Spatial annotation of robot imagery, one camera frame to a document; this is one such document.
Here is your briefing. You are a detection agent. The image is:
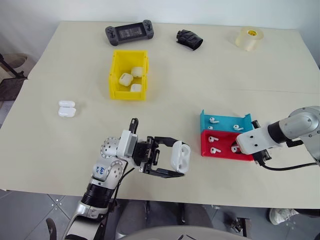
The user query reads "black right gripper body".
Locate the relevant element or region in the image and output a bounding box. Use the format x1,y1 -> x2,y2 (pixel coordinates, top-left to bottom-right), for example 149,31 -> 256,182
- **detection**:
251,147 -> 272,165

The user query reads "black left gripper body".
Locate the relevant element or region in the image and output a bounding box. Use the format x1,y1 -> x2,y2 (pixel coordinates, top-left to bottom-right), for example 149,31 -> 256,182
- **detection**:
132,136 -> 161,175

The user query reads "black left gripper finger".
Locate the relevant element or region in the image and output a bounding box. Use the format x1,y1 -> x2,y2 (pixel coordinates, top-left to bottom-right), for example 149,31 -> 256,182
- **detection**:
153,136 -> 182,149
145,167 -> 186,179

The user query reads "yellow plastic bin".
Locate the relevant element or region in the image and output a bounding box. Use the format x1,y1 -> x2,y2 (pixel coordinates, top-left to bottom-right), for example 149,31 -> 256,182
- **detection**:
108,49 -> 150,102

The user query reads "red plastic tray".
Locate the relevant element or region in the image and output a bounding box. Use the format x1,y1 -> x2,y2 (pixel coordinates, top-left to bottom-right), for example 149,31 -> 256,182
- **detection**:
200,129 -> 255,162

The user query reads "blue plastic tray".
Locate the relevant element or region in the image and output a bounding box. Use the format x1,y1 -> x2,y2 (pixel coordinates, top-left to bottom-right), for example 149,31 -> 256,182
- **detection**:
199,109 -> 256,134

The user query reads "white sneaker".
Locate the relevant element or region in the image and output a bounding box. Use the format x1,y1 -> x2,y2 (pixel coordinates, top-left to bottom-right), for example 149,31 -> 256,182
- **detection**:
269,207 -> 300,226

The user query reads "black plastic device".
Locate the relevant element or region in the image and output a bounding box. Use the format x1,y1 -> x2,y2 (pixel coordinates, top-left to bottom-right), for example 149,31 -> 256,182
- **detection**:
175,29 -> 204,52

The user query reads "clear tape roll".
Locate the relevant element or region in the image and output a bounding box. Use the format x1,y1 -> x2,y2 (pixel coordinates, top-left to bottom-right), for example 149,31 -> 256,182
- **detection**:
235,25 -> 264,52

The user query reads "dark grey game controller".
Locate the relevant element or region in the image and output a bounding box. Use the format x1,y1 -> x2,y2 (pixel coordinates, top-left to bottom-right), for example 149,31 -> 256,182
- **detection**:
104,21 -> 155,47

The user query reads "beige round cushion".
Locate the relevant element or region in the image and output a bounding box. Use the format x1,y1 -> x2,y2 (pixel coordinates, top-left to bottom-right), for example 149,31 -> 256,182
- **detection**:
2,52 -> 29,70

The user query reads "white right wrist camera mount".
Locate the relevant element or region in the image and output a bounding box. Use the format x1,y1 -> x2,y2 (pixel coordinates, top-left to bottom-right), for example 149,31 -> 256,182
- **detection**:
235,127 -> 285,155

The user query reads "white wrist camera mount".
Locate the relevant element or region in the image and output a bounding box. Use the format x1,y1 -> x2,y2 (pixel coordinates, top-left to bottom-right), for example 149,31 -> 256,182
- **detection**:
235,127 -> 285,155
116,129 -> 139,159

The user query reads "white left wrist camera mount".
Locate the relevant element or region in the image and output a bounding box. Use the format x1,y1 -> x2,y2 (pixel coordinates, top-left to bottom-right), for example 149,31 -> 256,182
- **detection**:
116,129 -> 139,159

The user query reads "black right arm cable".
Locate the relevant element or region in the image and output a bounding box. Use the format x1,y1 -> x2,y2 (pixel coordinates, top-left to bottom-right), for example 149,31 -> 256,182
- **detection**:
259,159 -> 320,172

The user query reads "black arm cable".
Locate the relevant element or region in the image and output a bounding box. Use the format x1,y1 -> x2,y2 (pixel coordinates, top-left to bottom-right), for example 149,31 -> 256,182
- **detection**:
259,159 -> 320,172
99,166 -> 136,240

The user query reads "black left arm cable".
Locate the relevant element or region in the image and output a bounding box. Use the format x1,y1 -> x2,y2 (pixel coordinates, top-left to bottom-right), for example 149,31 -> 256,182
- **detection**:
99,166 -> 136,240

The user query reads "black metal bracket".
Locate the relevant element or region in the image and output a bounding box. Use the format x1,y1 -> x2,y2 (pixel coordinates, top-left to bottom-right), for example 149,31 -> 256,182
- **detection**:
229,216 -> 252,238

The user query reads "black curved handle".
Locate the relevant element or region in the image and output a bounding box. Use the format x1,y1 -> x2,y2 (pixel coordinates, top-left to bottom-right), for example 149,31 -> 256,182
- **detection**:
45,217 -> 58,240

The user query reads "black frame chair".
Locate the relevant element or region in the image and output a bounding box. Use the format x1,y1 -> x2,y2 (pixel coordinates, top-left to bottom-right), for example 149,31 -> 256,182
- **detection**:
0,52 -> 29,109

